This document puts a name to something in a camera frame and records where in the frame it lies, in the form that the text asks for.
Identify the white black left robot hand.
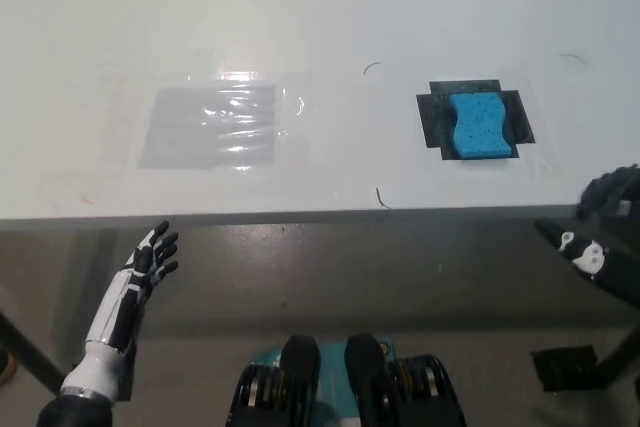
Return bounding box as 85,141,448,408
58,220,181,402

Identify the black floor tape patch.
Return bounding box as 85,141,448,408
530,345,609,392

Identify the clear plastic film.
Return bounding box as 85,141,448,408
187,49,311,173

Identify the yellowish tape roll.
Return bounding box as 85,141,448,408
0,349,19,388

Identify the blue soft sponge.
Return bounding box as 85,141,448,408
448,92,519,161

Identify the clear plastic sheet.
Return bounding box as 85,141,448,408
138,84,277,171

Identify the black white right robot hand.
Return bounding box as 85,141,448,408
533,162,640,309

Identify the black teal robot body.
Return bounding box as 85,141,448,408
224,334,469,427

